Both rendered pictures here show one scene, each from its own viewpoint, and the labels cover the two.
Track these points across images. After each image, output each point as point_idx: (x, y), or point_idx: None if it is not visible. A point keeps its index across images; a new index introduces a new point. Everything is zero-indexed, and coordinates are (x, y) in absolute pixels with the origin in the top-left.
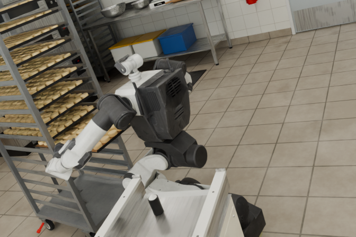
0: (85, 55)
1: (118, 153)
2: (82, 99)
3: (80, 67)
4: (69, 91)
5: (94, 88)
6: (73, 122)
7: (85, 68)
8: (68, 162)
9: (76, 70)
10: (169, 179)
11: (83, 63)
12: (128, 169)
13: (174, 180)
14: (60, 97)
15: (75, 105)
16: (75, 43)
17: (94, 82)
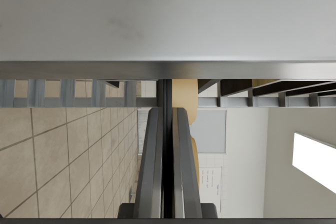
0: (299, 107)
1: (64, 92)
2: (237, 93)
3: (290, 96)
4: (294, 89)
5: (229, 99)
6: (211, 84)
7: (283, 106)
8: None
9: (300, 94)
10: (8, 118)
11: (288, 101)
12: (18, 99)
13: (5, 130)
14: (331, 82)
15: (248, 89)
16: (332, 100)
17: (243, 105)
